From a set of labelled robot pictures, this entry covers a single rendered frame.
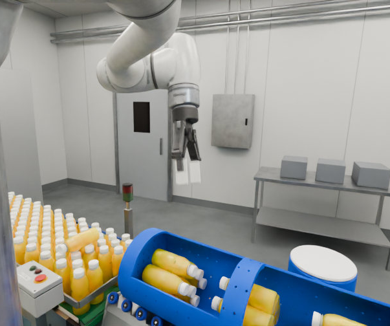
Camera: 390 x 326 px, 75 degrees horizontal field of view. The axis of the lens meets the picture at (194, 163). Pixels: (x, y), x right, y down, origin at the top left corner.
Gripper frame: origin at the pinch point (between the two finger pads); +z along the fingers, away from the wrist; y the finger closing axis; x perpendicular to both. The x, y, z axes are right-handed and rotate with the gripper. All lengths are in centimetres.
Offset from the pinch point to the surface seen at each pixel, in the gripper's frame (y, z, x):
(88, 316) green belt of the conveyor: -21, 51, -51
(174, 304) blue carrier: -8.5, 38.1, -9.7
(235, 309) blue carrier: -4.3, 36.4, 9.5
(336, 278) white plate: -51, 45, 46
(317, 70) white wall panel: -307, -139, 106
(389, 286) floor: -238, 120, 136
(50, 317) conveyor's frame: -22, 53, -70
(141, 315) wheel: -19, 48, -27
